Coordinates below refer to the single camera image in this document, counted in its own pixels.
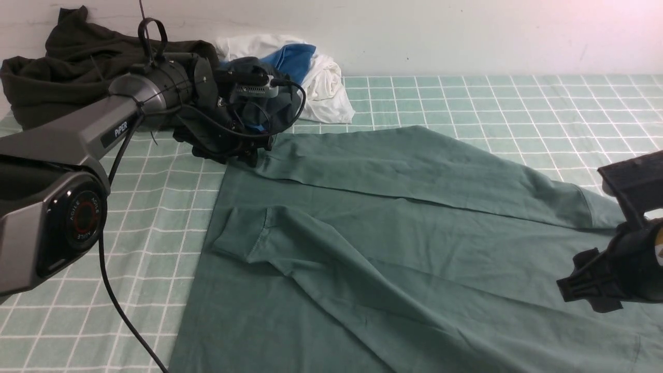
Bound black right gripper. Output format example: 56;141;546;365
557;248;630;313

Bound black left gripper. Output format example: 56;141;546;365
172;54;274;167

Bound dark grey garment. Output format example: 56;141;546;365
227;78;306;135

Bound white garment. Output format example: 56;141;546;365
214;34;355;124

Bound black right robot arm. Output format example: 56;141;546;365
556;218;662;313

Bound green checkered tablecloth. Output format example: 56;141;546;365
1;75;661;372

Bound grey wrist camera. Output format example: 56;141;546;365
226;71;279;99

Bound dark olive hoodie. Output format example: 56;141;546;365
0;6;220;132

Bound blue garment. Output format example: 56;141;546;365
213;44;316;87

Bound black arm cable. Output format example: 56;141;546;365
97;0;307;373

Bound green long-sleeved shirt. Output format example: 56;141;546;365
169;126;661;372

